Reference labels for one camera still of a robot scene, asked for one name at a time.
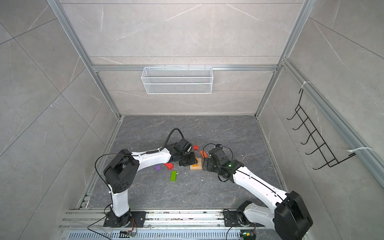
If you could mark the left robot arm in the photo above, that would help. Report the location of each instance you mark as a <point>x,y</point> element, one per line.
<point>120,173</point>

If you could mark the black wire hook rack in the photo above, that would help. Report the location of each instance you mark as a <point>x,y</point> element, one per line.
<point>315,136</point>

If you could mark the green wood block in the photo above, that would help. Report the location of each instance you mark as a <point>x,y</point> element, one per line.
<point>173,176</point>

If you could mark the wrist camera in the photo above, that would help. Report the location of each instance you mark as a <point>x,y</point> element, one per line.
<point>219,156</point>
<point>183,146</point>

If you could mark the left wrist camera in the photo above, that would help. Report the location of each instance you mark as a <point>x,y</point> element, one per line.
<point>183,146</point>

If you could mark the aluminium front rail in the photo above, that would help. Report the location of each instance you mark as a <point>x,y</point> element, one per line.
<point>159,218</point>

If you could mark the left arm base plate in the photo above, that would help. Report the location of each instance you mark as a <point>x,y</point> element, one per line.
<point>127,220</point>

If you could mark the red rectangular wood block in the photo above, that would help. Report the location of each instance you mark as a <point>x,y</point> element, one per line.
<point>170,166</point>

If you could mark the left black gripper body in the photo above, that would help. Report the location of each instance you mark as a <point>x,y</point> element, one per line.
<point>189,159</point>

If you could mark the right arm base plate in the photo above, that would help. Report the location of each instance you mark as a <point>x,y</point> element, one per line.
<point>237,219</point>

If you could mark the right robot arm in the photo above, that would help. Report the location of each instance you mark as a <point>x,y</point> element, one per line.
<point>286,213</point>

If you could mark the white zip tie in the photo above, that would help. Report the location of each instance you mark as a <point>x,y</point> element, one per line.
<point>360,148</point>

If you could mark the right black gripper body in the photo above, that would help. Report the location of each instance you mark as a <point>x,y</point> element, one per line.
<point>211,166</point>

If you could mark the long natural wood block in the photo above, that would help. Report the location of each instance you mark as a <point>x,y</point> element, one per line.
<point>196,167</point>

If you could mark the orange-red wood block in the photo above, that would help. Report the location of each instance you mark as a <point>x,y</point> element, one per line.
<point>204,154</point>

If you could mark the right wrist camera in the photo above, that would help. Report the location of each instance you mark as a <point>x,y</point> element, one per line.
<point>219,156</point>

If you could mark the white wire mesh basket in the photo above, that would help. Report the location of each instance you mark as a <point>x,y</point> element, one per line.
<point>177,80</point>

